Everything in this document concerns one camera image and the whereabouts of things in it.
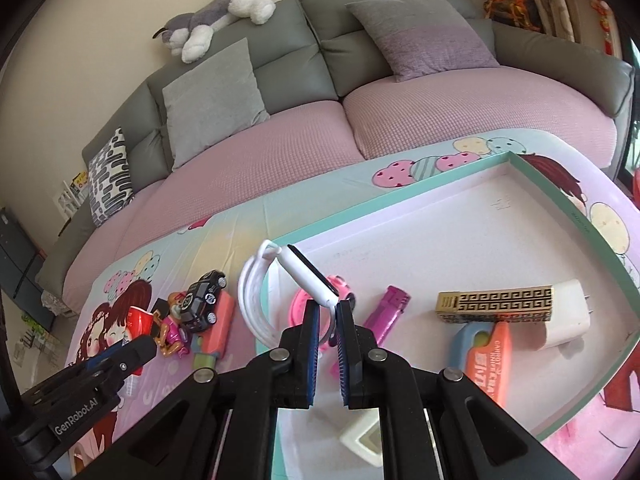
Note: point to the grey sofa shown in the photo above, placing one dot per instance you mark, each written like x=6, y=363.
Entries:
x=316, y=50

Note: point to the black toy police car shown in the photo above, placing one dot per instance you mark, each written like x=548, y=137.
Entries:
x=197, y=307

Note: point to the husky plush toy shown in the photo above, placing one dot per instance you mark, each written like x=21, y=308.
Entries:
x=188, y=36

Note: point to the grey purple cushion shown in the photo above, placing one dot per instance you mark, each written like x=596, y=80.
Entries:
x=422, y=37

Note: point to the teal white box lid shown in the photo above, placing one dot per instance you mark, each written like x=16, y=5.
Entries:
x=497, y=223

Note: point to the pink kids watch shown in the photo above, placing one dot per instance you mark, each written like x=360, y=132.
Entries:
x=300, y=298

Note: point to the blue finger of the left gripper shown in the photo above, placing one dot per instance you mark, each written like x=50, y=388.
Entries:
x=129, y=358
x=106, y=354

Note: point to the cream plastic clip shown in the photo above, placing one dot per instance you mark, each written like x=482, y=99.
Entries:
x=363, y=437

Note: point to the small orange blue carrot knife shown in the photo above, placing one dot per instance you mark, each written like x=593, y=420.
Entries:
x=483, y=352

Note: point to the white magazine rack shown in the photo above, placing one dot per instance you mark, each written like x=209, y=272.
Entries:
x=72, y=194

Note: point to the grey square cushion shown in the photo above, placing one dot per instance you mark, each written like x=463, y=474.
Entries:
x=215, y=100

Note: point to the black power adapter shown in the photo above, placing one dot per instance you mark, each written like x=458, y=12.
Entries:
x=160, y=311

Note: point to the dark grey cabinet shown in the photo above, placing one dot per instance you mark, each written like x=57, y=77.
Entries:
x=20, y=263

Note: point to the white smart watch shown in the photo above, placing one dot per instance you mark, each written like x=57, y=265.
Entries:
x=266, y=286

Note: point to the large orange carrot knife toy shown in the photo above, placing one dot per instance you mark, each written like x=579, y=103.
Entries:
x=208, y=347

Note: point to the pink sofa seat cover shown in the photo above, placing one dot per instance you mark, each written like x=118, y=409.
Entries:
x=380, y=118

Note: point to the magenta lighter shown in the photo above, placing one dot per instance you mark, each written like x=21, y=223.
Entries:
x=383, y=318

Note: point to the orange decorative bag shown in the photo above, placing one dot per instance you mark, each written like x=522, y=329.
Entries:
x=517, y=13

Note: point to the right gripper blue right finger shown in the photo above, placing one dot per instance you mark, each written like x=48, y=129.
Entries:
x=361, y=377

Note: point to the white charger block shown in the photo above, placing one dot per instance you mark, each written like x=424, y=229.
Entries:
x=570, y=315

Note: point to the gold patterned lighter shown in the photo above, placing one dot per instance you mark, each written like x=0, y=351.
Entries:
x=516, y=305

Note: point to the red white tube bottle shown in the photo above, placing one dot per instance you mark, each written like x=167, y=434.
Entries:
x=139, y=322

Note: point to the brown pink dog toy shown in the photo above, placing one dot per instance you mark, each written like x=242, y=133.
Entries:
x=173, y=339

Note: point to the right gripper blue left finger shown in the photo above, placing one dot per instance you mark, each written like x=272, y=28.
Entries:
x=297, y=385

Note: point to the black white patterned pillow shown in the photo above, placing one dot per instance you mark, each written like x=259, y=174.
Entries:
x=110, y=186

